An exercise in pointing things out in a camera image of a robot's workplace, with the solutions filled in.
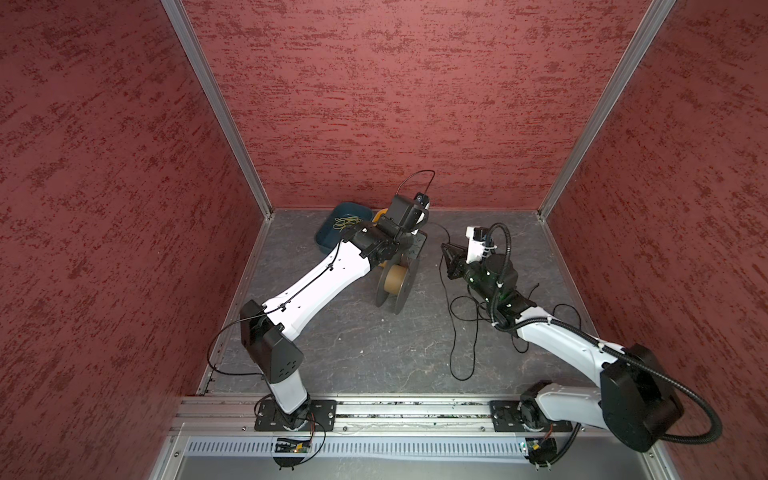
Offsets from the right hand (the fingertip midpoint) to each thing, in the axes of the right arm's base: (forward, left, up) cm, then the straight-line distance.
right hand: (441, 249), depth 80 cm
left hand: (0, +9, +4) cm, 9 cm away
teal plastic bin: (+31, +36, -20) cm, 51 cm away
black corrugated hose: (-26, -14, +12) cm, 32 cm away
